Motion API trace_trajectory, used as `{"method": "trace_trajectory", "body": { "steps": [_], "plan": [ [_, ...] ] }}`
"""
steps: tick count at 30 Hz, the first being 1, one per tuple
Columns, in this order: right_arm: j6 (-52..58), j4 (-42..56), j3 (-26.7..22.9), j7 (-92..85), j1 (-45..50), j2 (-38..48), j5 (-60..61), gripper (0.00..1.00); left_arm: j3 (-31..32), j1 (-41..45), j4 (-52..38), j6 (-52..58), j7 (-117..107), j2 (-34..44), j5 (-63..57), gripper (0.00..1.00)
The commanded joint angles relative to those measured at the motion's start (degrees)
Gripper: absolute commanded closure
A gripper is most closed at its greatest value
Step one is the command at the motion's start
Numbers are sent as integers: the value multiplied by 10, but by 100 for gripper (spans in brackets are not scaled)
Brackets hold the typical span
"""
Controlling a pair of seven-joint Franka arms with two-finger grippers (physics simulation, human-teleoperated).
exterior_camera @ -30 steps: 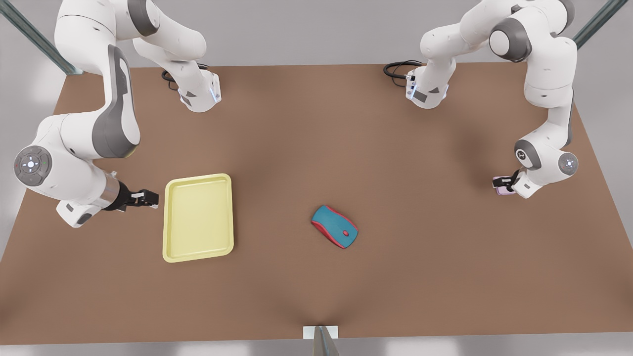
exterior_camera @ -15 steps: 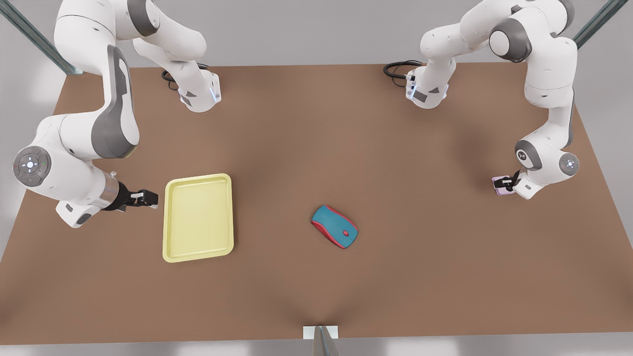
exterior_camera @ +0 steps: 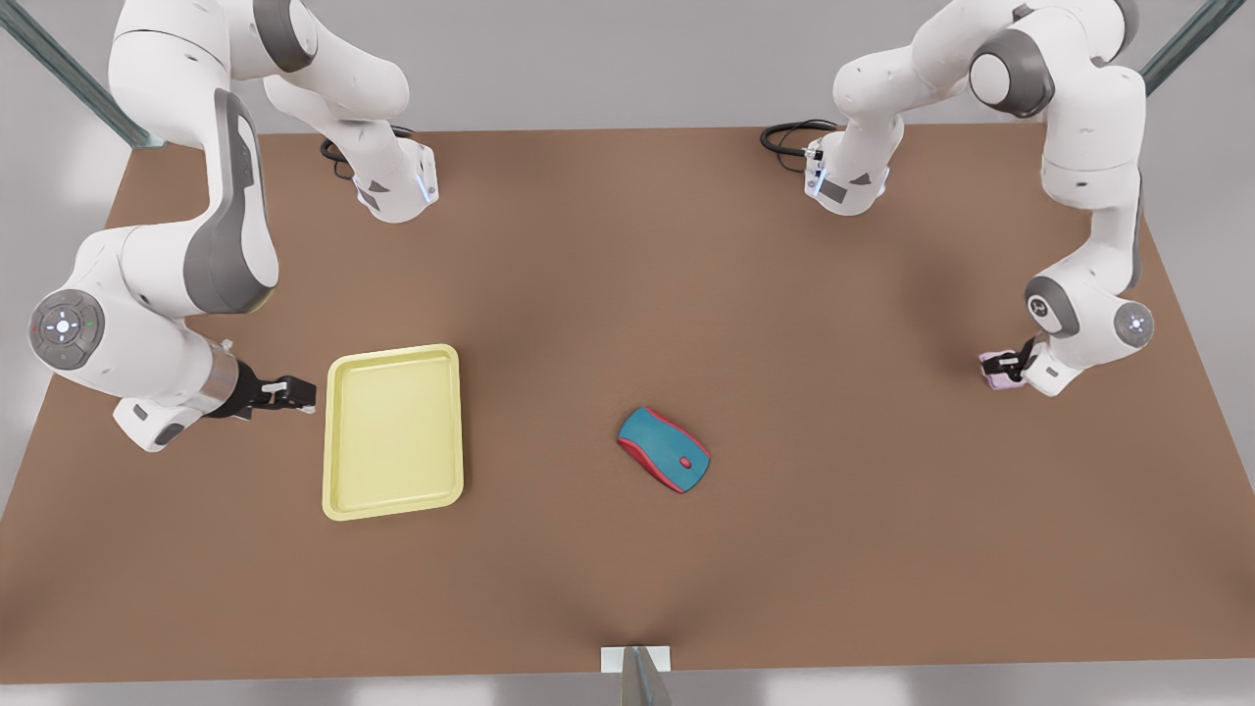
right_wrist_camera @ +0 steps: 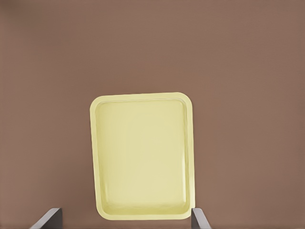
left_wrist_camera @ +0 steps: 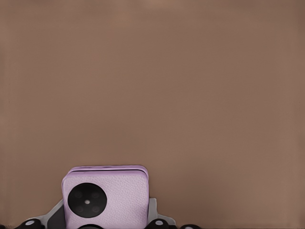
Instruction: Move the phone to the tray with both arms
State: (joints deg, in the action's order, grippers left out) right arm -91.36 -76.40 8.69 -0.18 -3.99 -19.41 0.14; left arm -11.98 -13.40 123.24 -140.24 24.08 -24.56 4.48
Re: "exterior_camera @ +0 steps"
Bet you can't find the small pink block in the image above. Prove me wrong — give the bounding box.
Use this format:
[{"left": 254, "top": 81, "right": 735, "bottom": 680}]
[{"left": 979, "top": 350, "right": 1027, "bottom": 392}]

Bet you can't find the yellow rectangular tray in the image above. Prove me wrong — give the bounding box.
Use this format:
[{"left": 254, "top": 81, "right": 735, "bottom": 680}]
[{"left": 323, "top": 344, "right": 464, "bottom": 522}]

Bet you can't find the teal and red computer mouse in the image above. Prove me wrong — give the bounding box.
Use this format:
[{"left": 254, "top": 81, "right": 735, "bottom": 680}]
[{"left": 617, "top": 407, "right": 711, "bottom": 494}]

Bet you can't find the black cable loop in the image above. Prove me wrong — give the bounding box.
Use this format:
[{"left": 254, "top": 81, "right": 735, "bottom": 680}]
[
  {"left": 321, "top": 125, "right": 415, "bottom": 183},
  {"left": 760, "top": 120, "right": 842, "bottom": 177}
]

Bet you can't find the silver frame post with foot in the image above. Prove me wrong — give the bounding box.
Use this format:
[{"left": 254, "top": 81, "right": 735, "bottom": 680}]
[{"left": 600, "top": 645, "right": 675, "bottom": 706}]

